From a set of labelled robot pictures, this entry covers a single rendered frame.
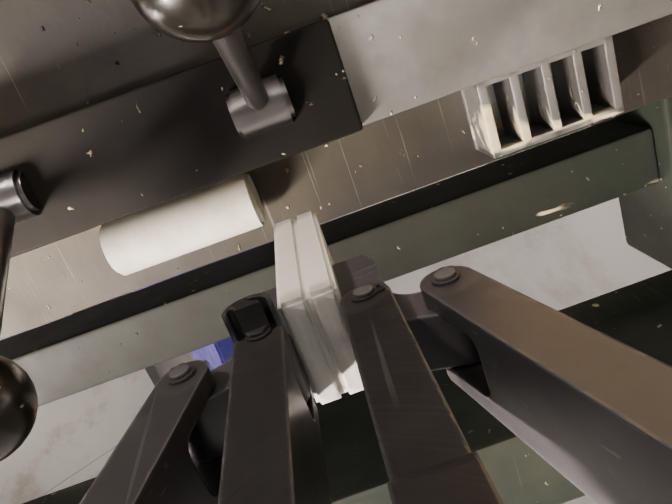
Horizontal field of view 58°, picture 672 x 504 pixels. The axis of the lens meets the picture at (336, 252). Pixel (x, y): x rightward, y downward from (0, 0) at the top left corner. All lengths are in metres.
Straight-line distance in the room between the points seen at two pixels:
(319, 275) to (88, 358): 0.31
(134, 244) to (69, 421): 9.17
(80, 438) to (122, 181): 9.28
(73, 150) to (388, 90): 0.14
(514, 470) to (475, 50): 0.23
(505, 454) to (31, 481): 9.31
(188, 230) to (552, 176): 0.24
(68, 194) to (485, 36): 0.20
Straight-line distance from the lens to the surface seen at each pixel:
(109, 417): 9.55
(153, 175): 0.28
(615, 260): 2.05
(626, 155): 0.45
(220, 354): 2.89
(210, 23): 0.17
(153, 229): 0.31
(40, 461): 9.54
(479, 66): 0.30
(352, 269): 0.17
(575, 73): 0.33
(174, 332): 0.42
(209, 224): 0.31
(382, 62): 0.29
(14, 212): 0.29
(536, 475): 0.39
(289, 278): 0.16
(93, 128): 0.29
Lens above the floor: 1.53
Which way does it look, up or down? 29 degrees down
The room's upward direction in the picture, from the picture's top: 122 degrees counter-clockwise
